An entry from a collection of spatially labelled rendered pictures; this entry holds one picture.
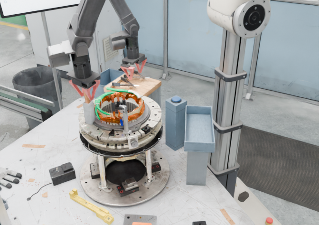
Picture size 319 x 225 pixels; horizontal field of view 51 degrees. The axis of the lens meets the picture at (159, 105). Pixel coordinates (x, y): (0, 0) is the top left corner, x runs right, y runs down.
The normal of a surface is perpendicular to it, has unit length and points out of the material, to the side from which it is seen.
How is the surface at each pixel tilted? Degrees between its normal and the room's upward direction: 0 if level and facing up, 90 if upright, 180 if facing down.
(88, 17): 115
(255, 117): 0
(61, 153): 0
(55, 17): 90
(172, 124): 90
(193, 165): 90
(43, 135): 0
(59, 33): 90
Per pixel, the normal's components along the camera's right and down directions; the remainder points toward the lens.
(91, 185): -0.01, -0.85
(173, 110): -0.76, 0.35
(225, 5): -0.91, 0.22
